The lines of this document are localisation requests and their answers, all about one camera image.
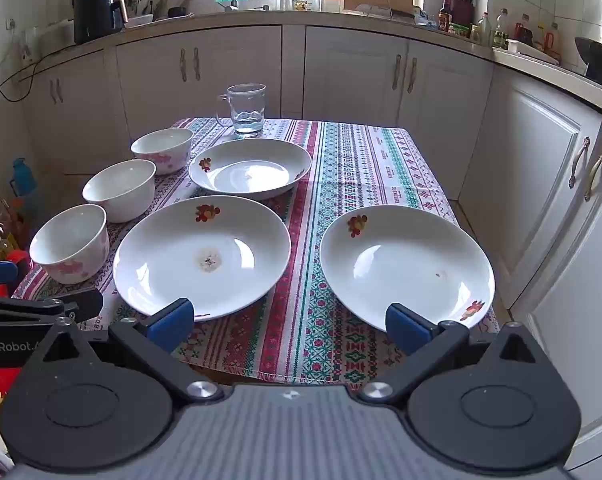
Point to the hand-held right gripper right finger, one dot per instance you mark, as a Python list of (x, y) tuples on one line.
[(411, 329)]

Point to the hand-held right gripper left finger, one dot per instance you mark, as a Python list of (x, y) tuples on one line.
[(171, 322)]

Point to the white bowl pink flowers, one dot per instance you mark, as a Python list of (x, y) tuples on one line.
[(163, 150), (123, 190), (66, 245)]

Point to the white plate two fruit prints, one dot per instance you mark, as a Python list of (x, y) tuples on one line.
[(416, 260)]

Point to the white plate with fruit print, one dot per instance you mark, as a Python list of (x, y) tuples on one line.
[(251, 170)]

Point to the blue water bottle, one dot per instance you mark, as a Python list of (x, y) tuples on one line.
[(23, 180)]

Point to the striped patterned tablecloth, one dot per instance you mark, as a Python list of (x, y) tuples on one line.
[(341, 200)]

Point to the white cabinet door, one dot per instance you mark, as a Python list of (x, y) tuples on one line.
[(31, 125), (596, 285), (446, 90), (236, 55), (86, 110), (531, 160), (351, 75), (151, 90)]

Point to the clear glass mug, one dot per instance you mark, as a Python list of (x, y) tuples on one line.
[(248, 110)]

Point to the black air fryer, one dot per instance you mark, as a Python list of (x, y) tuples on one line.
[(98, 12)]

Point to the white plastic tray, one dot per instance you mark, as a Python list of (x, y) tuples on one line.
[(531, 52)]

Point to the green food packet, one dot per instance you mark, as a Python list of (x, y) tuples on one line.
[(459, 29)]

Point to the beige kitchen countertop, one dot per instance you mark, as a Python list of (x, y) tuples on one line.
[(206, 19)]

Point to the clear glass bottle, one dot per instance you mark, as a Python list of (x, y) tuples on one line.
[(484, 30), (501, 30)]

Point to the dark sauce bottle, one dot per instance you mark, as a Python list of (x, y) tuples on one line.
[(445, 17)]

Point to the dark knife block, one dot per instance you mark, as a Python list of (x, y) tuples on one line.
[(461, 10)]

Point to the black wok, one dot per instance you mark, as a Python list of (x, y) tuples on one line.
[(598, 57)]

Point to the white flowered ceramic jar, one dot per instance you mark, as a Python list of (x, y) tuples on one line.
[(304, 1)]

